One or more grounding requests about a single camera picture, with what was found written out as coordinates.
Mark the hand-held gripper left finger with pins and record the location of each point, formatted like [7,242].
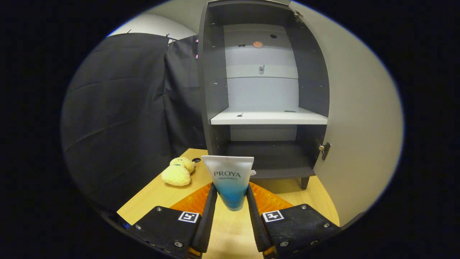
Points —
[208,223]

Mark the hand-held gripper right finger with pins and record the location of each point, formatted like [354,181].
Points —
[256,226]

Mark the white and blue tube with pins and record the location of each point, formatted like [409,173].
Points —
[228,180]

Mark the light grey cabinet door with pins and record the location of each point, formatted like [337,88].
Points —
[359,126]

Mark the yellow plush toy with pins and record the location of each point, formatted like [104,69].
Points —
[176,175]

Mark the metal cabinet door hinge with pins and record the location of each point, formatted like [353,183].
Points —
[325,148]
[297,14]

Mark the white cabinet shelf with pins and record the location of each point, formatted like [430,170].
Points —
[266,117]

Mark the black backdrop cloth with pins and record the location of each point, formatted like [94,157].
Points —
[118,118]

